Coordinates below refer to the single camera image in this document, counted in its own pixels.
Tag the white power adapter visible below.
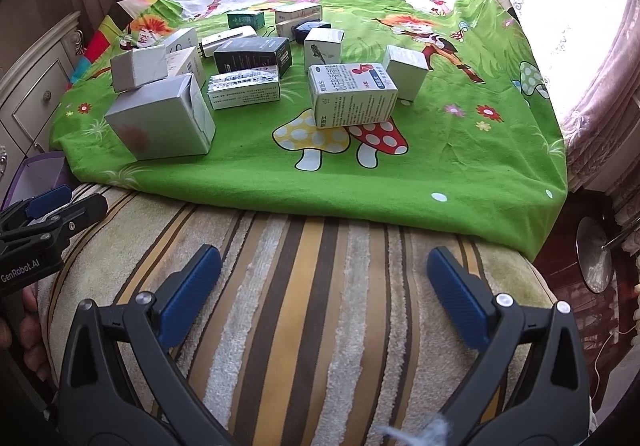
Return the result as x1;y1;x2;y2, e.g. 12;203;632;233
200;25;258;57

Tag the white cube box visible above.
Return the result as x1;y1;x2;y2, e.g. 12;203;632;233
382;44;430;101

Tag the purple cardboard box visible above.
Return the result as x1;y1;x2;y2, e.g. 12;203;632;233
0;151;76;211

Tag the white cable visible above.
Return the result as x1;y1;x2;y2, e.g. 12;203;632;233
592;316;626;377

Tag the person's left hand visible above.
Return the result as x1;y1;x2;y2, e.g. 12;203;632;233
0;283;53;384

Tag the green box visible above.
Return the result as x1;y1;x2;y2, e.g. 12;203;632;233
227;10;265;29

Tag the silver box with red stain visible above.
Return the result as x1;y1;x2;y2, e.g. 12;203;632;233
104;73;217;161

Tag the cream carved dresser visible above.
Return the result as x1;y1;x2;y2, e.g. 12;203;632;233
0;10;83;187

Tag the colourful striped blanket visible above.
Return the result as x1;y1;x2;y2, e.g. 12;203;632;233
67;0;171;86

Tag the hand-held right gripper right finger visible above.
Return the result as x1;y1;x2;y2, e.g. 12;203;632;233
426;247;593;446

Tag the white box with barcode label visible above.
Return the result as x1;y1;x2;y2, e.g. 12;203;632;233
110;44;168;93

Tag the white box with plant print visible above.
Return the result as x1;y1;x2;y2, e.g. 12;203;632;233
304;28;346;72

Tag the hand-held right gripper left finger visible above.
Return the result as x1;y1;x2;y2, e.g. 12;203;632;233
56;244;236;446

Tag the metal stand base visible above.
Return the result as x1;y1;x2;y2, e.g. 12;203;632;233
575;216;631;294

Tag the silvery box with black text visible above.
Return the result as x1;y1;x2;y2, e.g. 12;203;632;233
207;64;282;110

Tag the small black case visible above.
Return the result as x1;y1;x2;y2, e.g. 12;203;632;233
294;20;332;45

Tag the white box with red label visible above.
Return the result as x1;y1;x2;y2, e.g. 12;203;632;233
307;63;399;129

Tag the striped towel blanket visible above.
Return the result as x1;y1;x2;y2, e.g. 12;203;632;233
37;183;558;446

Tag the long white box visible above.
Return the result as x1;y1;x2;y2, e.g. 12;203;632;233
274;3;322;24

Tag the green printed blanket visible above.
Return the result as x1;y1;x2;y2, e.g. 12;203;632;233
50;0;568;263

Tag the pink patterned curtain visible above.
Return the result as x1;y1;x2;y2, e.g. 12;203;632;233
560;0;640;191

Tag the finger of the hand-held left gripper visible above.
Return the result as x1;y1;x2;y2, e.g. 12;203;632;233
27;194;109;247
0;185;73;229

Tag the dark wooden nightstand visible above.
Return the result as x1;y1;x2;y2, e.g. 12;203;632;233
532;188;640;422

